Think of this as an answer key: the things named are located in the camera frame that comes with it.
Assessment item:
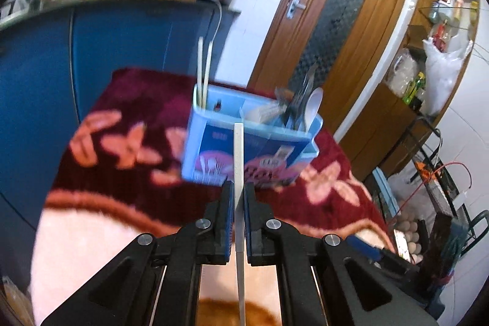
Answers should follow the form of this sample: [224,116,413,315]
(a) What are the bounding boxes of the wooden door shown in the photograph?
[248,0,415,149]

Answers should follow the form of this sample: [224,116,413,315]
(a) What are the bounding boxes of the white power cable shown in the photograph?
[208,0,223,44]

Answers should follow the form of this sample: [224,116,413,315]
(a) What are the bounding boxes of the white plastic bag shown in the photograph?
[422,38,474,116]

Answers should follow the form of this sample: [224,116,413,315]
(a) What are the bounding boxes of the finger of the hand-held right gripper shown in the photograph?
[346,235,415,275]

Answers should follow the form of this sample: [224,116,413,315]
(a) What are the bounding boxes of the wooden shelf cabinet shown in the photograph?
[338,0,482,181]

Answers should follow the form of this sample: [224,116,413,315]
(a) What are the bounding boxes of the silver fork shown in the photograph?
[294,62,319,130]

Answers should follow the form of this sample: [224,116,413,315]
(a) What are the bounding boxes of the clear plastic bag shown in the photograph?
[384,48,419,97]

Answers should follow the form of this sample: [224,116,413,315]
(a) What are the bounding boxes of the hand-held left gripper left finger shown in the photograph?
[40,181,233,326]

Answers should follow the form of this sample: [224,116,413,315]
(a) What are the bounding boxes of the white plastic spoon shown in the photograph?
[303,87,325,132]

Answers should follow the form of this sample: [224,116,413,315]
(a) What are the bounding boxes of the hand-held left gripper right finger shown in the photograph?
[244,183,438,326]

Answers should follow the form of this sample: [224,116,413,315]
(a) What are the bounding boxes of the black wire rack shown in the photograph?
[363,116,474,235]

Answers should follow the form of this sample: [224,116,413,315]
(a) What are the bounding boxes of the pile of brown eggs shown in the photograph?
[395,215,425,263]

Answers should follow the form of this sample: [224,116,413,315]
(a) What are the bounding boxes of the red cable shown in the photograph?
[395,162,472,220]

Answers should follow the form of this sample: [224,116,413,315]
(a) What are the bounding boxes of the green bottle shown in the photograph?
[405,72,426,103]

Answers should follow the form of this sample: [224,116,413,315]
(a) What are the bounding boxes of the red floral blanket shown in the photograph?
[28,66,396,326]

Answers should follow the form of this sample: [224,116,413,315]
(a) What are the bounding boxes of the orange black tool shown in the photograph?
[414,160,436,181]

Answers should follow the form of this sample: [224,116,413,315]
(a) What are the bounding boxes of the silver door handle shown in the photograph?
[286,0,307,19]

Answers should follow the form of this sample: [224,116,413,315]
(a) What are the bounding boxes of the blue kitchen cabinet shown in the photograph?
[0,0,241,273]

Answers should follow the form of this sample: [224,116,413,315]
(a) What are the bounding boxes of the cardboard box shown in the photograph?
[405,24,428,48]

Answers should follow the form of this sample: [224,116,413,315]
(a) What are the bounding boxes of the light blue board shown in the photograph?
[373,166,401,217]

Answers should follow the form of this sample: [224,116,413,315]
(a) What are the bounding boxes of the blue utensil holder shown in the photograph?
[181,83,325,190]

